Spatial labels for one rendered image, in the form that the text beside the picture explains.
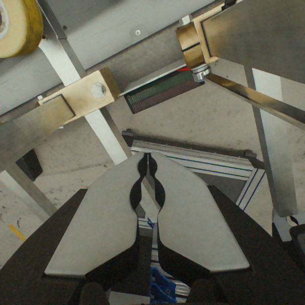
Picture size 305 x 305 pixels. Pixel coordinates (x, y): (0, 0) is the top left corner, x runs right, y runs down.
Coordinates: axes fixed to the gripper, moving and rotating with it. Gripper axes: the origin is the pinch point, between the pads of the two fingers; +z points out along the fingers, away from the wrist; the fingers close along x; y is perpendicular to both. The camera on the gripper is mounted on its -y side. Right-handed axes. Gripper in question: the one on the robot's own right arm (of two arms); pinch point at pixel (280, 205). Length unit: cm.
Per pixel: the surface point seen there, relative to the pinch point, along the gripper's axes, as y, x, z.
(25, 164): -9, -121, 71
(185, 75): -28.4, -8.6, 12.5
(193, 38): -34.5, -6.9, -4.3
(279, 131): -18.7, 0.5, -3.4
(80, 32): -45, -27, 21
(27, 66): -45, -43, 21
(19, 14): -43.4, -21.7, -8.0
